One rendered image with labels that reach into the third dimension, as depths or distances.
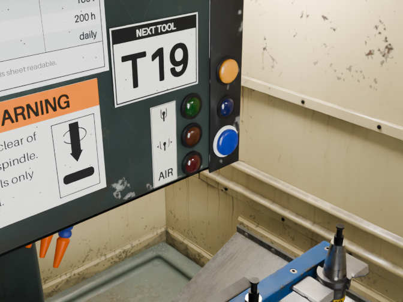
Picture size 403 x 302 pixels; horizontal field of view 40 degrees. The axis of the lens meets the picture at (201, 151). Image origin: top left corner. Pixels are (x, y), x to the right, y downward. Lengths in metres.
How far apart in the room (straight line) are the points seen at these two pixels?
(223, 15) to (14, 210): 0.27
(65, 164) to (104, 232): 1.50
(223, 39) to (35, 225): 0.25
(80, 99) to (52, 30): 0.06
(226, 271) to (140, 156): 1.23
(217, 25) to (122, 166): 0.17
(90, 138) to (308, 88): 1.00
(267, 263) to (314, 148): 0.42
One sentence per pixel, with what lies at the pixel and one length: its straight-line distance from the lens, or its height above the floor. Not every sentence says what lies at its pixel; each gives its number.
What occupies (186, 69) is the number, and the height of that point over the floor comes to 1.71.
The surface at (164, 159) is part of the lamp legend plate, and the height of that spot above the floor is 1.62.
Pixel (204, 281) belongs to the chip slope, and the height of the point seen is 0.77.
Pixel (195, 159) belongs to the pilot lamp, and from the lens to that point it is 0.58.
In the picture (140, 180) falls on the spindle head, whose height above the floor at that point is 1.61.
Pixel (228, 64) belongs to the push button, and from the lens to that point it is 0.57.
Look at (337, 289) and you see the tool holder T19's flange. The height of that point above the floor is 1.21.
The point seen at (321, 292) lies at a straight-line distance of 1.03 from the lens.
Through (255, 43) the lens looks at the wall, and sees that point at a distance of 1.53.
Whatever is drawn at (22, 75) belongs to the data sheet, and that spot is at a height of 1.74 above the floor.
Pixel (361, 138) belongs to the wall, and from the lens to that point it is 1.39.
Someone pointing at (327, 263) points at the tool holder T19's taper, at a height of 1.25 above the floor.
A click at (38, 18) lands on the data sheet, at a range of 0.44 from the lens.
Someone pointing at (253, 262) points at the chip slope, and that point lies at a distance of 1.73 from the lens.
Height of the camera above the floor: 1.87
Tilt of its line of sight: 26 degrees down
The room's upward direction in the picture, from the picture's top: straight up
